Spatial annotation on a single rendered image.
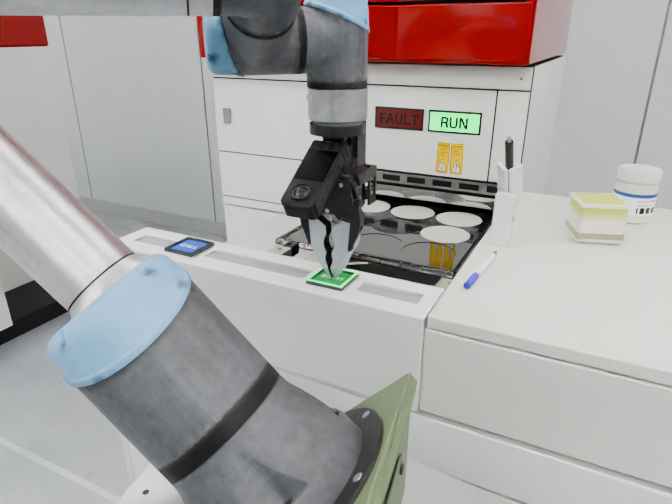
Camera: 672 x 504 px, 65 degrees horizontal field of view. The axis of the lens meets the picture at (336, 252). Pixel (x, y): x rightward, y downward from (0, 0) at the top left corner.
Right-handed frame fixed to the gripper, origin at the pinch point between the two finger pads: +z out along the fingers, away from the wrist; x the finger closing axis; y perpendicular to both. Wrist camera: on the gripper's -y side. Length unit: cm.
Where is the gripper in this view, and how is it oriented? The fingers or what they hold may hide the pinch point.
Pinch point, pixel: (330, 271)
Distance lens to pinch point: 73.6
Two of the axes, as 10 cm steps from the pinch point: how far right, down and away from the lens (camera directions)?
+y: 4.5, -3.4, 8.2
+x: -8.9, -1.7, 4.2
